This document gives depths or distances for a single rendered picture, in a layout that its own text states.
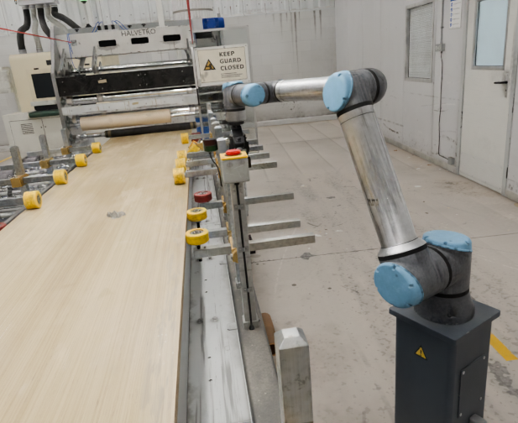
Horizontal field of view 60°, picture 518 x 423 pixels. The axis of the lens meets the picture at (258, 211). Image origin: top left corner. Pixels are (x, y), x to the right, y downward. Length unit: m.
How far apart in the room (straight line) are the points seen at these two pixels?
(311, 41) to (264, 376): 9.95
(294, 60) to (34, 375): 10.07
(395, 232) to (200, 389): 0.71
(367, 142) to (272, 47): 9.35
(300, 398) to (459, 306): 1.08
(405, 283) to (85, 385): 0.87
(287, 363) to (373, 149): 0.95
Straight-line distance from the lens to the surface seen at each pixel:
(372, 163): 1.39
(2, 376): 1.08
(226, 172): 1.18
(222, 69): 4.22
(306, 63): 10.79
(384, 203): 1.39
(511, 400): 2.33
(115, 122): 4.33
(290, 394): 0.57
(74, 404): 0.93
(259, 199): 2.07
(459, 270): 1.53
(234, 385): 1.32
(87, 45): 4.62
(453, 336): 1.55
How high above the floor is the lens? 1.45
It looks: 18 degrees down
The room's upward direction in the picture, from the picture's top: 5 degrees counter-clockwise
